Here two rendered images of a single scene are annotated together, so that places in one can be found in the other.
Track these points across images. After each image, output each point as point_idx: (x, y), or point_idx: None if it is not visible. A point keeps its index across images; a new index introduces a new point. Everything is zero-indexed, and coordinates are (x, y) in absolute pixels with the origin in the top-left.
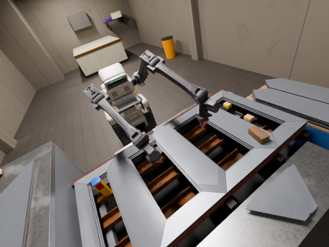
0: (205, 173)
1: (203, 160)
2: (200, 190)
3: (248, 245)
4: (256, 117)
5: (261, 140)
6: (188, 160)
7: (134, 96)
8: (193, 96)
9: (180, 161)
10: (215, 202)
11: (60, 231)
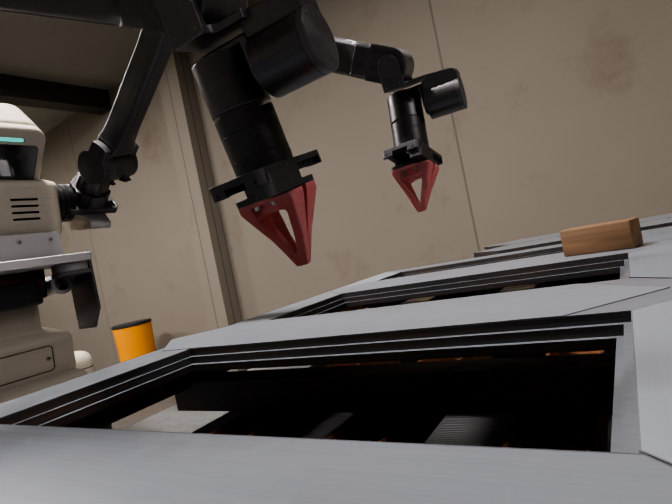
0: (556, 298)
1: (499, 297)
2: (616, 323)
3: None
4: None
5: (629, 229)
6: (422, 315)
7: (57, 253)
8: (373, 62)
9: (388, 327)
10: None
11: None
